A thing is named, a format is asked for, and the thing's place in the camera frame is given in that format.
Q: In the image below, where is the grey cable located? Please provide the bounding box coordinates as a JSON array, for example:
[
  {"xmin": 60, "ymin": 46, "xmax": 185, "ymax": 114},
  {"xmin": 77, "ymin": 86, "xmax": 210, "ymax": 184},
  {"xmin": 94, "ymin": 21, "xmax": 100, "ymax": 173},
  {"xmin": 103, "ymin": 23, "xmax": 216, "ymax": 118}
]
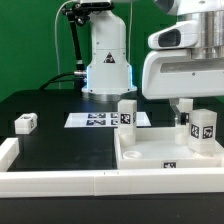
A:
[{"xmin": 54, "ymin": 0, "xmax": 81, "ymax": 90}]

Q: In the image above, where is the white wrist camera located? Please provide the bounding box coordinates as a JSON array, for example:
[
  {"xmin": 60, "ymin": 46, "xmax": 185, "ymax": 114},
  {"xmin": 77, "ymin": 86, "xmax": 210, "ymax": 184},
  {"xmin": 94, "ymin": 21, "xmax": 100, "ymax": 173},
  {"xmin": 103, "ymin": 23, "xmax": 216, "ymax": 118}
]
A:
[{"xmin": 148, "ymin": 20, "xmax": 199, "ymax": 50}]

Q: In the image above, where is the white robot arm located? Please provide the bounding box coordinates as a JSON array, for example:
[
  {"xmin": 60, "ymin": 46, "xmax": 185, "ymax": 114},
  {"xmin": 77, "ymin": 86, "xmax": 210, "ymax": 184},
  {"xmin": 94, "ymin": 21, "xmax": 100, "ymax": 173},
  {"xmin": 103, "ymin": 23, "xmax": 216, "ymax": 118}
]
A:
[{"xmin": 62, "ymin": 0, "xmax": 224, "ymax": 99}]

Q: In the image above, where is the black cable bundle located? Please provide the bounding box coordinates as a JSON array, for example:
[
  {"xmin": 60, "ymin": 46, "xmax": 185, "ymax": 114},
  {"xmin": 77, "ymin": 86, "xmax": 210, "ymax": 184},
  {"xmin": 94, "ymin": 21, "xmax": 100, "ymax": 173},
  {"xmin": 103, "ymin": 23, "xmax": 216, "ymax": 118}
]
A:
[{"xmin": 38, "ymin": 6, "xmax": 88, "ymax": 91}]

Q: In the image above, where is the white U-shaped fence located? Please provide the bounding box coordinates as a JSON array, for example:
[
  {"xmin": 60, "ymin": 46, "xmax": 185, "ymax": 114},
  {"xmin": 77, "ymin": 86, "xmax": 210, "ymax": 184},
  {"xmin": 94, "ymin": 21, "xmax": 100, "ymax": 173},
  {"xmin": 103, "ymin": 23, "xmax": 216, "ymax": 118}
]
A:
[{"xmin": 0, "ymin": 138, "xmax": 224, "ymax": 198}]

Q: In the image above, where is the white marker sheet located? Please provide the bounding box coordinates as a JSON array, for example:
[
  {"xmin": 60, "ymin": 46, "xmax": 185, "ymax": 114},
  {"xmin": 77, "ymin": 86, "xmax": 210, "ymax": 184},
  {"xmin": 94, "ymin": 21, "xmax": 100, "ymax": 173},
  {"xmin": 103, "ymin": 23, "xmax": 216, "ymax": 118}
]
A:
[{"xmin": 64, "ymin": 111, "xmax": 152, "ymax": 129}]

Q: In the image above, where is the white square table top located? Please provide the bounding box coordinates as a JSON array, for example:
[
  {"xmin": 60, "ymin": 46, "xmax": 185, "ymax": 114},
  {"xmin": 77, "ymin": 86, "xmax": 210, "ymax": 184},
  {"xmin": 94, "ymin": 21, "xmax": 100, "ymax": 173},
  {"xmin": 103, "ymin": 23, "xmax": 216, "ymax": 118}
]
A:
[{"xmin": 114, "ymin": 127, "xmax": 224, "ymax": 169}]

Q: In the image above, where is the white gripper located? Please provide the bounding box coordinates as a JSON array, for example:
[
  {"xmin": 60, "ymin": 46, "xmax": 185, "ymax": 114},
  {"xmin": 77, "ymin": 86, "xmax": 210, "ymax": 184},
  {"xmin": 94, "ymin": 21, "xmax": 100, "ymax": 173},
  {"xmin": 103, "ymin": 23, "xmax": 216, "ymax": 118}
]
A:
[{"xmin": 142, "ymin": 49, "xmax": 224, "ymax": 125}]

